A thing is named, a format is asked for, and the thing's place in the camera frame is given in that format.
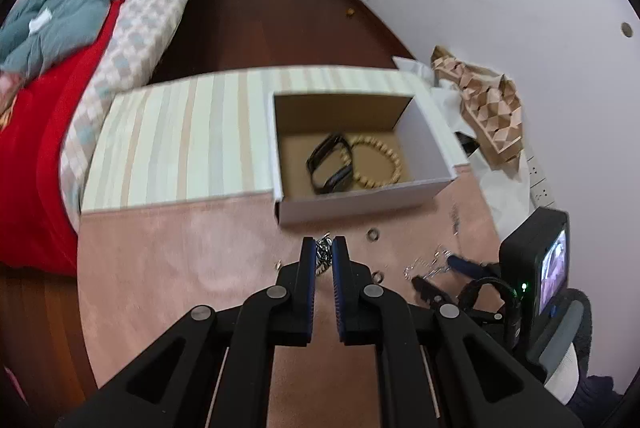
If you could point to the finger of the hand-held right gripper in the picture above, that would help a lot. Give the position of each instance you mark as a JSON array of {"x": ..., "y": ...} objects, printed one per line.
[
  {"x": 462, "y": 264},
  {"x": 430, "y": 290}
]

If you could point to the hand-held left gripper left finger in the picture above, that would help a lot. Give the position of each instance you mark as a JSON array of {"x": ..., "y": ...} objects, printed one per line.
[{"x": 310, "y": 270}]

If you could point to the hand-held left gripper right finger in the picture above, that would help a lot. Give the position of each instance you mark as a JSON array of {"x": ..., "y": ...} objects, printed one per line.
[{"x": 339, "y": 278}]

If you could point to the white cardboard box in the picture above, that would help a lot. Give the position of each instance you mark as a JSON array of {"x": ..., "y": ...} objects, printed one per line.
[{"x": 430, "y": 147}]

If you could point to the wooden geometric pattern object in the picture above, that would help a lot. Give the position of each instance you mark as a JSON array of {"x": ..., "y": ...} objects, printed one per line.
[{"x": 492, "y": 107}]

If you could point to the striped pastel flat box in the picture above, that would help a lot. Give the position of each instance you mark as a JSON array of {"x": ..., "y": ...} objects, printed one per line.
[{"x": 190, "y": 142}]

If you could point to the checkered quilt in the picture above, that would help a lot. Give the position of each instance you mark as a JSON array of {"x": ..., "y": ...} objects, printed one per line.
[{"x": 145, "y": 37}]

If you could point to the red blanket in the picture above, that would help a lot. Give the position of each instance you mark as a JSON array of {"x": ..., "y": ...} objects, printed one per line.
[{"x": 45, "y": 122}]

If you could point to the teal blanket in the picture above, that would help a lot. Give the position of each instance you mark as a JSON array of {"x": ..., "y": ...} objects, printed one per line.
[{"x": 65, "y": 2}]

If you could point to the white wall socket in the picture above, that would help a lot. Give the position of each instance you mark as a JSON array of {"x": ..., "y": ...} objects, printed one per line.
[{"x": 541, "y": 185}]

